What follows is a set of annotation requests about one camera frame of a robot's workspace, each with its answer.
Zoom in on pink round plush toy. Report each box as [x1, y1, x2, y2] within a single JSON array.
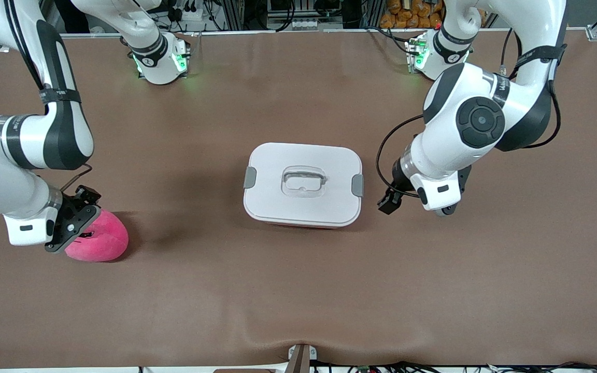
[[64, 209, 130, 263]]

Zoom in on white box lid grey latches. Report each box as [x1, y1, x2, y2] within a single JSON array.
[[243, 142, 364, 228]]

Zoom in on translucent pink storage box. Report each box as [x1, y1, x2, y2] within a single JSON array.
[[257, 218, 356, 230]]

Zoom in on brown table mat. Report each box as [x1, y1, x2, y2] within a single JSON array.
[[0, 28, 597, 369]]

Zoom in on orange packaged items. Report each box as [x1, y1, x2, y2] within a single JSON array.
[[380, 0, 442, 30]]

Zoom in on white power strip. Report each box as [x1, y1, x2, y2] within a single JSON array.
[[172, 3, 206, 21]]

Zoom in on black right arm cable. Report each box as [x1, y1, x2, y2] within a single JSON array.
[[59, 164, 93, 191]]

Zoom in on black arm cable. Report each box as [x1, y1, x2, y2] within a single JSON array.
[[59, 164, 93, 191], [376, 28, 562, 199]]

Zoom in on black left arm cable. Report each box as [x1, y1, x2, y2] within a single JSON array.
[[376, 28, 562, 199]]

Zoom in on metal table clamp bracket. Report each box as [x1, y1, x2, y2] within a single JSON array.
[[287, 343, 318, 373]]

